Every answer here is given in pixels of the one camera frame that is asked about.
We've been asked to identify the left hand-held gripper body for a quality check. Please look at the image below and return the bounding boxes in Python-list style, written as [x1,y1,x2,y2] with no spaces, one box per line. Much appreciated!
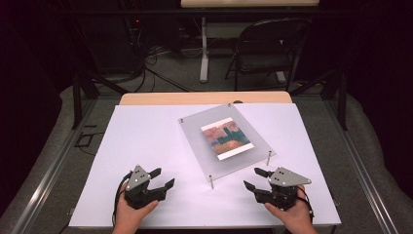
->
[124,164,169,211]

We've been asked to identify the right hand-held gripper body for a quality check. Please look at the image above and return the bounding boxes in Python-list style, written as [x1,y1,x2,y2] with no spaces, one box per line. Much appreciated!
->
[255,166,313,212]

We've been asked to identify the clear acrylic photo frame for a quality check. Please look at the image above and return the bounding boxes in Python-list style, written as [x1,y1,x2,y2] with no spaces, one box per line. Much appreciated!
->
[177,102,277,190]

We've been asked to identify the person's left hand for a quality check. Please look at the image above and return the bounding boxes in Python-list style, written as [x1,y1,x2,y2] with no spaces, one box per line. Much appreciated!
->
[112,190,160,234]

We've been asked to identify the person's right hand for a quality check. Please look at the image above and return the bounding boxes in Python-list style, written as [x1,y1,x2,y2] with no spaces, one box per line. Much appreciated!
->
[264,184,319,234]

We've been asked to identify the white table mat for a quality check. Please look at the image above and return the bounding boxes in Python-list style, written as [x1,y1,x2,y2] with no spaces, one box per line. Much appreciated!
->
[68,102,342,228]

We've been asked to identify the colourful landscape photo print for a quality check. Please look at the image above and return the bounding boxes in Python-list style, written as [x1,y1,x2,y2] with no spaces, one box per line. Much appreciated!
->
[200,116,255,162]

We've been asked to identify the light wooden table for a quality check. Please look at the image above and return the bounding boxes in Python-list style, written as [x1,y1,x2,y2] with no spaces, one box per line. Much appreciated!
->
[118,91,293,106]

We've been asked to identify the black metal stand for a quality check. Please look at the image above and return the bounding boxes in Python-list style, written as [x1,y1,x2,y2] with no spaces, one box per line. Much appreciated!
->
[71,71,131,131]
[289,68,349,132]

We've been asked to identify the black folding chair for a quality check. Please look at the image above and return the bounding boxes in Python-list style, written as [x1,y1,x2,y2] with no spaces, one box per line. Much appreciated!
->
[224,17,314,93]

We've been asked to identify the black equipment rack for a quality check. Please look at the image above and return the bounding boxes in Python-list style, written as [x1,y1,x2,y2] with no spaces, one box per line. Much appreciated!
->
[125,14,149,77]

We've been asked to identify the white desk leg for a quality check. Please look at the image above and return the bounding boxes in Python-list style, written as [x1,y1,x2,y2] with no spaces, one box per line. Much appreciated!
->
[199,17,210,84]

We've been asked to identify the pale desk top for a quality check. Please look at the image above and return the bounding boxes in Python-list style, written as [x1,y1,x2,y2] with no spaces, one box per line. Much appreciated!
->
[179,0,321,9]

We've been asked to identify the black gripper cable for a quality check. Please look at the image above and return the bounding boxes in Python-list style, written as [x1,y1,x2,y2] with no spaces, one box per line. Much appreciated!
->
[296,186,316,225]
[111,172,133,227]

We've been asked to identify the aluminium rail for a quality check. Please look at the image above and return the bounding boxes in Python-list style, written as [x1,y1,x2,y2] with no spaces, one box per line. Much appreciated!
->
[323,97,401,234]
[9,97,99,234]

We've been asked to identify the black floor cables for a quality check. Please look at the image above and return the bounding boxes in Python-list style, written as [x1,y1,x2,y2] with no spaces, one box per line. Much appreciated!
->
[129,45,193,94]

